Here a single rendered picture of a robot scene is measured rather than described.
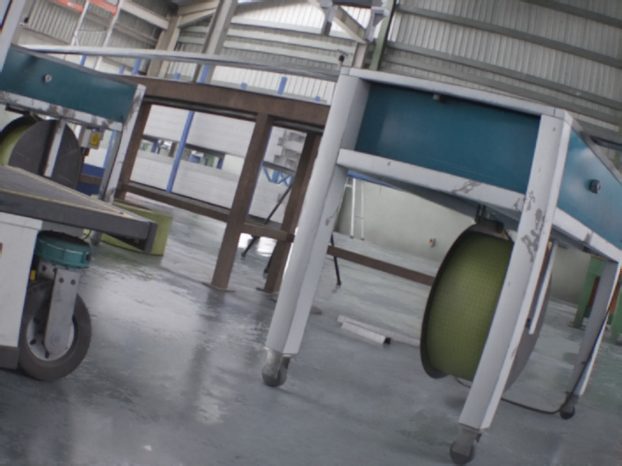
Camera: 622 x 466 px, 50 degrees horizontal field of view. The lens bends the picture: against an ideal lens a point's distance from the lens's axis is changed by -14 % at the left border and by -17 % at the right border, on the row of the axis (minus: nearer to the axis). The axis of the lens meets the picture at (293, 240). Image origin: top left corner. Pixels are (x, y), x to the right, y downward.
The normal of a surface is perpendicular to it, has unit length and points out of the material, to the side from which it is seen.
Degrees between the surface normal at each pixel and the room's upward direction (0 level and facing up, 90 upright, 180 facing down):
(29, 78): 90
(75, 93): 90
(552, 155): 90
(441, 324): 107
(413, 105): 90
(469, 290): 77
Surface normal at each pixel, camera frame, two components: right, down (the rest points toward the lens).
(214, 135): -0.41, -0.07
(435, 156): -0.61, -0.13
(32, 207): 0.69, 0.22
